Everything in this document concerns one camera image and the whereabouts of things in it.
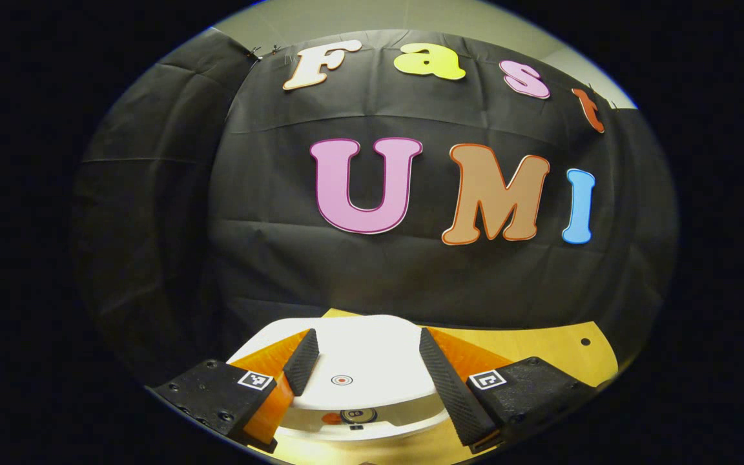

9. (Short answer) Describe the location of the wooden desktop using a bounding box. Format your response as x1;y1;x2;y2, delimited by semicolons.
269;308;619;465

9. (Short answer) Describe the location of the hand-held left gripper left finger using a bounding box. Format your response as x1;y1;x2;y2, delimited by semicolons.
151;328;321;454

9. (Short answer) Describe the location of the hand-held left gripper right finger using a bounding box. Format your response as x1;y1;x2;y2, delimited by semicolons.
418;326;599;454

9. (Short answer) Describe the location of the white desktop garbage bin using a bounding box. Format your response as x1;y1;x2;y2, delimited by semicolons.
225;314;457;444

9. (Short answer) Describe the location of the black backdrop cloth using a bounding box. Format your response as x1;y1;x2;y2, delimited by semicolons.
72;27;677;388

